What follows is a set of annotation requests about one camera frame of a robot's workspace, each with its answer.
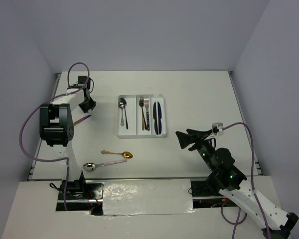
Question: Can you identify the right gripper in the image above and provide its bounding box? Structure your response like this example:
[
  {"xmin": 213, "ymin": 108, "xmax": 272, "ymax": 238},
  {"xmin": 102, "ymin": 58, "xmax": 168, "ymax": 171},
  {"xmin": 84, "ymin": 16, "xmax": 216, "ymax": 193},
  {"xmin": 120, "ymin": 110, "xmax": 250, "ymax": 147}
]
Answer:
[{"xmin": 175, "ymin": 128, "xmax": 215, "ymax": 171}]

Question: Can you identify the iridescent rainbow knife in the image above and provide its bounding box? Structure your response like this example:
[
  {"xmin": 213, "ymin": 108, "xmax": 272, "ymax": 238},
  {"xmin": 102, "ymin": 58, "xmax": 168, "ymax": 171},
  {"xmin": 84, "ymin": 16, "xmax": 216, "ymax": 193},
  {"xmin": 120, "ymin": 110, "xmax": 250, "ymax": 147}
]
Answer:
[{"xmin": 73, "ymin": 115, "xmax": 91, "ymax": 126}]

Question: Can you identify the silver spoon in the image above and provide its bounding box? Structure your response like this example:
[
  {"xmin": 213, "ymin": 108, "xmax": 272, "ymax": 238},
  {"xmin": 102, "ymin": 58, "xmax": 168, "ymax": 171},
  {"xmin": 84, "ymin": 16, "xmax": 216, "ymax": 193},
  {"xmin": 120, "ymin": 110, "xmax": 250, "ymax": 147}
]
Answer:
[{"xmin": 119, "ymin": 98, "xmax": 125, "ymax": 126}]

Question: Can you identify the black spoon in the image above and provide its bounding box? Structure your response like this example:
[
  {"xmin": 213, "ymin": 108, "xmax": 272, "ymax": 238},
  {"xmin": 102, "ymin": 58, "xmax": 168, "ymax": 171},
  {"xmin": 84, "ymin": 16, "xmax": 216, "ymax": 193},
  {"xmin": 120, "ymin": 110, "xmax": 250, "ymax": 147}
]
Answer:
[{"xmin": 120, "ymin": 98, "xmax": 129, "ymax": 129}]

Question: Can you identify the blue knife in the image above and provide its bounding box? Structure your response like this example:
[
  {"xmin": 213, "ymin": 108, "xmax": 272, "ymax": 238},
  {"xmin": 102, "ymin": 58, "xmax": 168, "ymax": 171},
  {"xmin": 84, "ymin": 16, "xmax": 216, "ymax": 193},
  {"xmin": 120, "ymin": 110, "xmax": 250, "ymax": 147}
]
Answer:
[{"xmin": 157, "ymin": 102, "xmax": 162, "ymax": 134}]

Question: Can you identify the black knife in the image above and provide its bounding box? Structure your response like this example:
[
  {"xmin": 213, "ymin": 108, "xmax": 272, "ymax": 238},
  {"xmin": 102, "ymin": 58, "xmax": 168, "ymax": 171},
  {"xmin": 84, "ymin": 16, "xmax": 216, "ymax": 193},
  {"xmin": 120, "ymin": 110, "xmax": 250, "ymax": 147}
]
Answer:
[{"xmin": 153, "ymin": 102, "xmax": 158, "ymax": 135}]

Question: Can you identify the copper fork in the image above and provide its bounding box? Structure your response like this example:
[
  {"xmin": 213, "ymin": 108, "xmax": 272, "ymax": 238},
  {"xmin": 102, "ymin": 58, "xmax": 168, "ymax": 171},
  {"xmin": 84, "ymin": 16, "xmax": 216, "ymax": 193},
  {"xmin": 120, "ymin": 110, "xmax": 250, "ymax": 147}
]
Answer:
[{"xmin": 139, "ymin": 97, "xmax": 146, "ymax": 130}]

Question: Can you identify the silver fork with black handle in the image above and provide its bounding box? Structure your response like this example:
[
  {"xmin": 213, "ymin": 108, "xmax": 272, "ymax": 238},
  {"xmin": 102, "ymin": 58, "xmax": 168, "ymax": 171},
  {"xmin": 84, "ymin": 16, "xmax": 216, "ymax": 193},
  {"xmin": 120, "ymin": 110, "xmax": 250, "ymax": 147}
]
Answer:
[{"xmin": 144, "ymin": 98, "xmax": 150, "ymax": 131}]

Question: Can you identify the gold spoon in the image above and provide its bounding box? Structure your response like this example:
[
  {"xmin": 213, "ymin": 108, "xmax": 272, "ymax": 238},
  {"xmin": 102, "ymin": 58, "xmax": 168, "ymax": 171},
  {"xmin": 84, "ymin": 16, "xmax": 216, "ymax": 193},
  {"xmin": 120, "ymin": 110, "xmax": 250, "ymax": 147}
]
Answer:
[{"xmin": 101, "ymin": 150, "xmax": 133, "ymax": 159}]

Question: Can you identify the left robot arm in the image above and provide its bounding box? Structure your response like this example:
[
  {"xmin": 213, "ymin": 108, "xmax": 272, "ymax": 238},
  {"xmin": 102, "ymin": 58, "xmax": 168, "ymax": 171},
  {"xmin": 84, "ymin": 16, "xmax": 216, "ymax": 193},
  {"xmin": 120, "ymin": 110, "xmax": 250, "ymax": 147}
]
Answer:
[{"xmin": 39, "ymin": 76, "xmax": 96, "ymax": 181}]

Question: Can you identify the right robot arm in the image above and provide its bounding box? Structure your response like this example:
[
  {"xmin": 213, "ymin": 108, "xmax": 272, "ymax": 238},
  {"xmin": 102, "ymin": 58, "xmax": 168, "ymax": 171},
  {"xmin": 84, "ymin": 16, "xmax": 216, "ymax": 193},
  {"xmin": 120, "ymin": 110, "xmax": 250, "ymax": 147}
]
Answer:
[{"xmin": 175, "ymin": 123, "xmax": 299, "ymax": 239}]

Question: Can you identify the white three-compartment cutlery tray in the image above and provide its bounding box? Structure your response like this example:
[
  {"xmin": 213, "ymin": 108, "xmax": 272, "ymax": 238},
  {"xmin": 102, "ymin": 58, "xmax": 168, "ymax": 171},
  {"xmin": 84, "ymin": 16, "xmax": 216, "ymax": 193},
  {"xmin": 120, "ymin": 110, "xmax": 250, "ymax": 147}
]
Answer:
[{"xmin": 117, "ymin": 94, "xmax": 167, "ymax": 139}]

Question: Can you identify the silver foil sheet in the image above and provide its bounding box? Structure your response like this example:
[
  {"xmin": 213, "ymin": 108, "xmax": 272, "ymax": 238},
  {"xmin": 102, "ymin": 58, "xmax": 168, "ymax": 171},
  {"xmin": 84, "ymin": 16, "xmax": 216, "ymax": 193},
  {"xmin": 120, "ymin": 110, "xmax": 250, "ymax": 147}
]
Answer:
[{"xmin": 103, "ymin": 179, "xmax": 195, "ymax": 216}]

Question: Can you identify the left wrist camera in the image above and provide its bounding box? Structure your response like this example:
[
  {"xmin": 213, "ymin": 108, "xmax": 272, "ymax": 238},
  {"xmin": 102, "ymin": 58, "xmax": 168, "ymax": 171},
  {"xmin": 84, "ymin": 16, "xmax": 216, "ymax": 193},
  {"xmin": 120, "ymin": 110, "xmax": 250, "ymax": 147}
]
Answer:
[{"xmin": 66, "ymin": 83, "xmax": 83, "ymax": 95}]

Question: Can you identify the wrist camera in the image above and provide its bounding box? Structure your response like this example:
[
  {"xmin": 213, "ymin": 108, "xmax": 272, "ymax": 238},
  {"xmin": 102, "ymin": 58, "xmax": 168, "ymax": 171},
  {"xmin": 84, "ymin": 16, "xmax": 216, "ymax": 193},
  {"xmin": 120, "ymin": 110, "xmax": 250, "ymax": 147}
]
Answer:
[
  {"xmin": 211, "ymin": 122, "xmax": 224, "ymax": 137},
  {"xmin": 66, "ymin": 83, "xmax": 83, "ymax": 95}
]

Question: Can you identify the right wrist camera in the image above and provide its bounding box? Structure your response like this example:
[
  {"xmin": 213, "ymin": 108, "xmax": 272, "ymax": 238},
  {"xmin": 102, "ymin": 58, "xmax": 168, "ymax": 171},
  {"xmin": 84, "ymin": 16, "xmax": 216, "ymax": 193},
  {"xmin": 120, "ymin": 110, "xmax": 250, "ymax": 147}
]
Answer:
[{"xmin": 211, "ymin": 122, "xmax": 224, "ymax": 137}]

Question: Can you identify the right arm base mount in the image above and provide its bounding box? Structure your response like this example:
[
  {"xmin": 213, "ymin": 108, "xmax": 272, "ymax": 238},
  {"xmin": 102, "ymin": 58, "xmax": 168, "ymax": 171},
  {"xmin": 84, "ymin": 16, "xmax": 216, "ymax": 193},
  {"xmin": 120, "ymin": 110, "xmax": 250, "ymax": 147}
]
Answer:
[{"xmin": 188, "ymin": 180, "xmax": 228, "ymax": 209}]

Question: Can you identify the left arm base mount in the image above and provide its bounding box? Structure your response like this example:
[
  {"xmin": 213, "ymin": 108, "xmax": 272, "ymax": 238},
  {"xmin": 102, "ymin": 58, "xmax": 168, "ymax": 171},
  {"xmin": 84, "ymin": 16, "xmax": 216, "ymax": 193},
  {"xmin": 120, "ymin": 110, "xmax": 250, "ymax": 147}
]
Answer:
[{"xmin": 49, "ymin": 178, "xmax": 104, "ymax": 216}]

